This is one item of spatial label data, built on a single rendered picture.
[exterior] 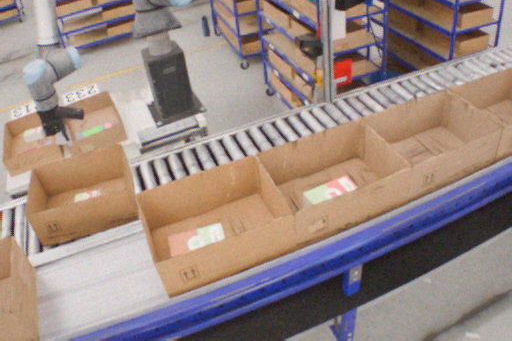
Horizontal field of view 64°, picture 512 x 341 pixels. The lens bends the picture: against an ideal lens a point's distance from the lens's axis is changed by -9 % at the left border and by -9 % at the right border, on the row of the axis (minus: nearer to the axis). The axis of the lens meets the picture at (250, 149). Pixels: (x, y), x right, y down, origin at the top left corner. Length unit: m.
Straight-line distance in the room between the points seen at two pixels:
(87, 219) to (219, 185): 0.54
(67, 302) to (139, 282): 0.23
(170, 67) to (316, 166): 0.89
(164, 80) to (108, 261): 0.99
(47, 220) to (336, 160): 1.06
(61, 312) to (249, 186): 0.71
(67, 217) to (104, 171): 0.32
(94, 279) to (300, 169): 0.76
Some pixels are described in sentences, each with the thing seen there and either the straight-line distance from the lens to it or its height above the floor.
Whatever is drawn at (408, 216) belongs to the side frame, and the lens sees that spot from 1.40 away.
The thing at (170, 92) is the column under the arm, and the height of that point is 0.89.
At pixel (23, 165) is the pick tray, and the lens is 2.23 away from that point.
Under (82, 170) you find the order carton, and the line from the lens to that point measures 1.92.
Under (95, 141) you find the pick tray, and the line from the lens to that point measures 2.13.
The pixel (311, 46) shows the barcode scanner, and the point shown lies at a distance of 2.05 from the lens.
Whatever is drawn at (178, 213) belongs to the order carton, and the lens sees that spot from 1.46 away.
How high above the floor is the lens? 1.92
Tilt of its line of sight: 37 degrees down
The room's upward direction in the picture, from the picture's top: 8 degrees counter-clockwise
